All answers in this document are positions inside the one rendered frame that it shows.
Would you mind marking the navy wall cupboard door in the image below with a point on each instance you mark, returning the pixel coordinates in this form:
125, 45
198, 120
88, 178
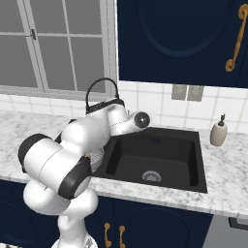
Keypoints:
174, 38

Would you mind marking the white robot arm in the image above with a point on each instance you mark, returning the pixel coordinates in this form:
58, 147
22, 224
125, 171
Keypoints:
84, 135

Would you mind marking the beige soap dispenser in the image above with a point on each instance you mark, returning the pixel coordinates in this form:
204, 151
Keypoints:
218, 134

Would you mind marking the black curved sink faucet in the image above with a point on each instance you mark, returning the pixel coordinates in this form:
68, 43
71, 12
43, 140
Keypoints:
89, 92

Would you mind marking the grey framed window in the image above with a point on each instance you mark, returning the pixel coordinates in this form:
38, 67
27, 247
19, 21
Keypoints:
55, 48

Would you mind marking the dark window latch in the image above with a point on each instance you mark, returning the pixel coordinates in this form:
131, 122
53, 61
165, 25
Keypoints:
33, 34

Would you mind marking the black sink basin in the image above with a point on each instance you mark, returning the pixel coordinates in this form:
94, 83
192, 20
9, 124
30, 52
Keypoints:
155, 151

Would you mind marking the white mesh colander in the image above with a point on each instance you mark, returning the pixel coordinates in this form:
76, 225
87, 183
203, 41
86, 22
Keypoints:
97, 159

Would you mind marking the grey wall socket plate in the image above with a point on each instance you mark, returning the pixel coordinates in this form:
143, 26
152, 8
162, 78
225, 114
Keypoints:
179, 92
195, 93

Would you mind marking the grey dishwasher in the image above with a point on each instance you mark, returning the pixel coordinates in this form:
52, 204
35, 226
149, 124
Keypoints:
226, 237

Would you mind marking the navy base cupboard door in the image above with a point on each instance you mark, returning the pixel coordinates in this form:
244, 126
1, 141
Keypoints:
161, 226
13, 219

